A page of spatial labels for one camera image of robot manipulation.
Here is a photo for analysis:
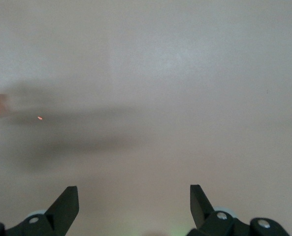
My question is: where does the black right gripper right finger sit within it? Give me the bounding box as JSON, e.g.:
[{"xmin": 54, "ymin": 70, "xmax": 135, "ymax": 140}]
[{"xmin": 186, "ymin": 184, "xmax": 291, "ymax": 236}]

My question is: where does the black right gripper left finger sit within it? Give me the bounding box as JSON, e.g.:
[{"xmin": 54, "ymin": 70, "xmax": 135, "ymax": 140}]
[{"xmin": 0, "ymin": 186, "xmax": 79, "ymax": 236}]

